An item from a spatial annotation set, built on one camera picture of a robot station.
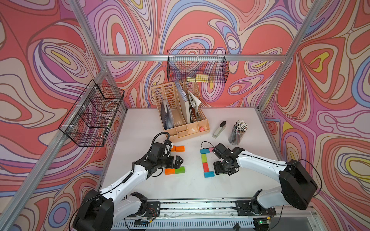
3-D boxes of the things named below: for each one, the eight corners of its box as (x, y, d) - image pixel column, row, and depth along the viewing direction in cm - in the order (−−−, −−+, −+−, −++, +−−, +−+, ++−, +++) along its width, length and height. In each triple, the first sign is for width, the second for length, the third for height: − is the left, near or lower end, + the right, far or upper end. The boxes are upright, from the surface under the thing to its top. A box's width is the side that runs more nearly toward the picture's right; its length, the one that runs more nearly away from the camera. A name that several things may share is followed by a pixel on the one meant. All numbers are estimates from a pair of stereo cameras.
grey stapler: (211, 137, 103) (212, 133, 100) (222, 123, 111) (223, 119, 108) (216, 139, 102) (217, 135, 99) (226, 125, 110) (227, 121, 107)
